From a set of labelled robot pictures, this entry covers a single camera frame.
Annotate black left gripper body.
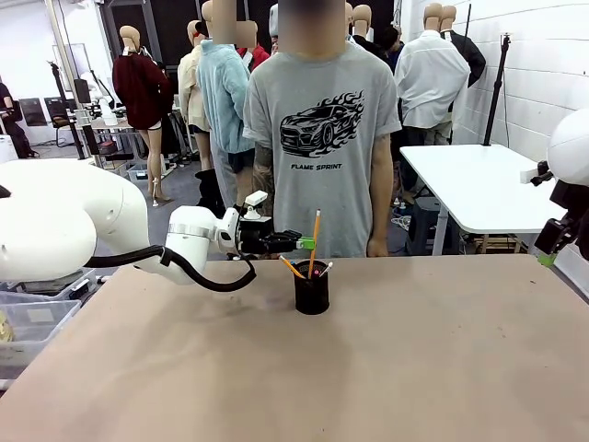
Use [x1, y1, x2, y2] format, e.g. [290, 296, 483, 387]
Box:
[237, 216, 277, 255]

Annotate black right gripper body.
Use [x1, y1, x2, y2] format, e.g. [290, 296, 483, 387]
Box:
[549, 180, 589, 225]

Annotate long yellow pencil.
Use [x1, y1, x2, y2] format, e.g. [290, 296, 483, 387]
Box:
[307, 209, 322, 280]

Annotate short yellow pencil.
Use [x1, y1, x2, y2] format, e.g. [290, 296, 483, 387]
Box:
[278, 255, 307, 280]

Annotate person's left forearm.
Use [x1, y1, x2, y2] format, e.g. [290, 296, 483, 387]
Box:
[366, 132, 393, 239]

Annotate person's tattooed right forearm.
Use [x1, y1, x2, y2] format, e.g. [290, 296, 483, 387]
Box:
[251, 143, 278, 220]

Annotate black mesh pen holder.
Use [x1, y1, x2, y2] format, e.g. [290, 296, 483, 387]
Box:
[293, 260, 331, 316]

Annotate person's left hand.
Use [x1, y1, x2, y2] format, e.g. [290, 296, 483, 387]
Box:
[366, 234, 391, 259]

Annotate black trousers on stand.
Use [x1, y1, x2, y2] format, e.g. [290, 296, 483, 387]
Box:
[193, 168, 227, 220]

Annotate large white side table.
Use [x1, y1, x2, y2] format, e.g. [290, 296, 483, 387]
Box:
[398, 143, 570, 258]

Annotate person in grey T-shirt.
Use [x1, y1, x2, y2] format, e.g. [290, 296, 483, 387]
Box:
[241, 0, 404, 259]

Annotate black stool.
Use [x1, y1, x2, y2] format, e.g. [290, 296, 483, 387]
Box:
[407, 196, 446, 257]

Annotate black tripod stand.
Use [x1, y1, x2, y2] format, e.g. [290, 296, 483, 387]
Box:
[481, 32, 514, 147]

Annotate grey floor storage bin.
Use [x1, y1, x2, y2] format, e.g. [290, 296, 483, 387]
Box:
[126, 163, 151, 184]

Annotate mannequin in light-blue fleece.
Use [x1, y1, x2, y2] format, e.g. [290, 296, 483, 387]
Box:
[195, 0, 257, 213]

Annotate mannequin in cream jacket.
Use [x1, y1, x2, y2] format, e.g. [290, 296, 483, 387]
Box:
[177, 20, 215, 171]

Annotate mannequin in black suit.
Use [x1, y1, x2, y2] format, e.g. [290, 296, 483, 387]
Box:
[440, 4, 488, 89]

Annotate mannequin in red jacket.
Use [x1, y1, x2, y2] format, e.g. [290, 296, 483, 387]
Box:
[237, 20, 271, 75]

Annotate mannequin in white shirt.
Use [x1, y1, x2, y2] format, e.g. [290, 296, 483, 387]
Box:
[394, 2, 473, 145]

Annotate mannequin in maroon sweater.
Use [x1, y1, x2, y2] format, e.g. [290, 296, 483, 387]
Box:
[111, 25, 174, 208]

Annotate clear bin with clutter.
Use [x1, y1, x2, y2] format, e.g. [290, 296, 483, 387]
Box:
[0, 269, 98, 303]

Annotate black office chair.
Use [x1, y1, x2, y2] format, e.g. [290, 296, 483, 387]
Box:
[43, 96, 75, 148]

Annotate clear empty plastic bin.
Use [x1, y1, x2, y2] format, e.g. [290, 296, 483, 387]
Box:
[0, 297, 83, 366]

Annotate silver metal pole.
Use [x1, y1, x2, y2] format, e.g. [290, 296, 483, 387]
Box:
[45, 0, 105, 169]

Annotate person in black clothes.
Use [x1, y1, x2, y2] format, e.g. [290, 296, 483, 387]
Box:
[0, 80, 40, 160]

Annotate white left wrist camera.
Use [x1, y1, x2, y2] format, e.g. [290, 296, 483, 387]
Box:
[242, 190, 270, 220]

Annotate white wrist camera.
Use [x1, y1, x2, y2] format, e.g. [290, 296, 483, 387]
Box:
[519, 159, 554, 186]
[242, 190, 270, 220]

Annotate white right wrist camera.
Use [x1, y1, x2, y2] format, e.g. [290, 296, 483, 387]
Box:
[519, 159, 554, 186]

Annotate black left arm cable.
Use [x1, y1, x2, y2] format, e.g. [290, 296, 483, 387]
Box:
[82, 245, 258, 293]

